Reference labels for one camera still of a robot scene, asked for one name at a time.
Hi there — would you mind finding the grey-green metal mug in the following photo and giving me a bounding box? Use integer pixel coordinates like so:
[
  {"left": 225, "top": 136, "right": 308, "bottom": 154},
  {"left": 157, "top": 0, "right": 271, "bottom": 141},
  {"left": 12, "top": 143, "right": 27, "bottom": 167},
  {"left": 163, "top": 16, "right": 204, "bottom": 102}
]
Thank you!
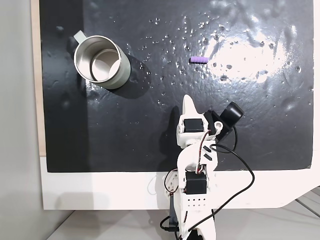
[{"left": 73, "top": 30, "right": 132, "bottom": 90}]

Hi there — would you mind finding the purple pen grip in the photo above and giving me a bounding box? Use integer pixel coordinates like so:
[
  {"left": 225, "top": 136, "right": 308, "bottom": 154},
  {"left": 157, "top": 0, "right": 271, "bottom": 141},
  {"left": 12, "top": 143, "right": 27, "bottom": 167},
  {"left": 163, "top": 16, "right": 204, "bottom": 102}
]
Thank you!
[{"left": 189, "top": 56, "right": 209, "bottom": 64}]

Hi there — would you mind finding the white board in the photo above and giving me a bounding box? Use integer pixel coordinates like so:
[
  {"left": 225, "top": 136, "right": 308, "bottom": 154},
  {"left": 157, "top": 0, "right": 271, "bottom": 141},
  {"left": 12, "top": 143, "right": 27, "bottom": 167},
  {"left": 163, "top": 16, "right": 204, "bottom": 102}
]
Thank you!
[{"left": 39, "top": 156, "right": 320, "bottom": 211}]

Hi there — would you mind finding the black mat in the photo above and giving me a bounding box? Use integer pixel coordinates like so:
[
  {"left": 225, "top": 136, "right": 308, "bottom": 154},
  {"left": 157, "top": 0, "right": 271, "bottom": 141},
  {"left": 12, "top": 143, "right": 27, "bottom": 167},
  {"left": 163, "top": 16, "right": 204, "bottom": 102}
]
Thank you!
[{"left": 39, "top": 0, "right": 315, "bottom": 173}]

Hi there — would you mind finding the beige wooden board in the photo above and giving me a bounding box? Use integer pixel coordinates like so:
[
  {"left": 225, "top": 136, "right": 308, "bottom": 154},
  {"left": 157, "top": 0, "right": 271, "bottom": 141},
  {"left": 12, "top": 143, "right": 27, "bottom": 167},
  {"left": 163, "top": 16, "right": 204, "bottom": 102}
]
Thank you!
[{"left": 30, "top": 0, "right": 47, "bottom": 158}]

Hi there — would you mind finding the black camera with mount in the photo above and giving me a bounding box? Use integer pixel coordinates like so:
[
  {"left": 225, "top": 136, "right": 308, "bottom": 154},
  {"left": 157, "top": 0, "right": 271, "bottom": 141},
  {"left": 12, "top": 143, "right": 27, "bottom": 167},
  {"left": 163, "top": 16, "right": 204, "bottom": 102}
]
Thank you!
[{"left": 204, "top": 101, "right": 245, "bottom": 143}]

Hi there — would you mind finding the black table clamp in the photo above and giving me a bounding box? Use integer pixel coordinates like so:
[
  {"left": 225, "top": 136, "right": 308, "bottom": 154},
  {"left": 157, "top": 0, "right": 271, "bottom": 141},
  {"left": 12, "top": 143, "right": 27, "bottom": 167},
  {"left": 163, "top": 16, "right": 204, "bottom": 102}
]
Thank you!
[{"left": 167, "top": 192, "right": 181, "bottom": 232}]

